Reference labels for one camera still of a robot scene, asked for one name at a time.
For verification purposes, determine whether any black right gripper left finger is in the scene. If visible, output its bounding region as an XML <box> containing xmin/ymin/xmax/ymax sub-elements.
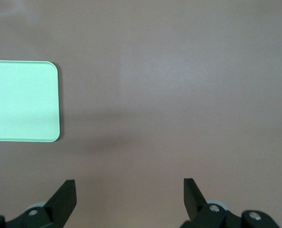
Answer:
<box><xmin>0</xmin><ymin>180</ymin><xmax>77</xmax><ymax>228</ymax></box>

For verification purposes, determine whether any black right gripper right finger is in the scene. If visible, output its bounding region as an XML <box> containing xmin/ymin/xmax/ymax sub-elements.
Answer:
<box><xmin>180</xmin><ymin>178</ymin><xmax>281</xmax><ymax>228</ymax></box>

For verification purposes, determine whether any light green rectangular tray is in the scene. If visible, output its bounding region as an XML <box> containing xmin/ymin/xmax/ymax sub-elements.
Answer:
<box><xmin>0</xmin><ymin>60</ymin><xmax>60</xmax><ymax>143</ymax></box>

